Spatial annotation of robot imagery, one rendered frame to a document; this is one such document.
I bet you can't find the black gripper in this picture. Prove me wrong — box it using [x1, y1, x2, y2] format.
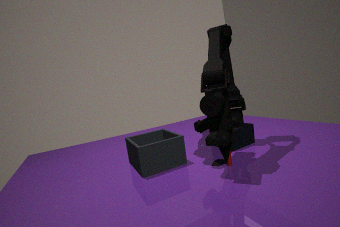
[205, 107, 240, 159]

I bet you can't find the dark red peg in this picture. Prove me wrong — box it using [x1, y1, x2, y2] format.
[227, 150, 232, 166]

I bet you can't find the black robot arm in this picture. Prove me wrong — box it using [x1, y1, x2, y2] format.
[194, 24, 246, 133]

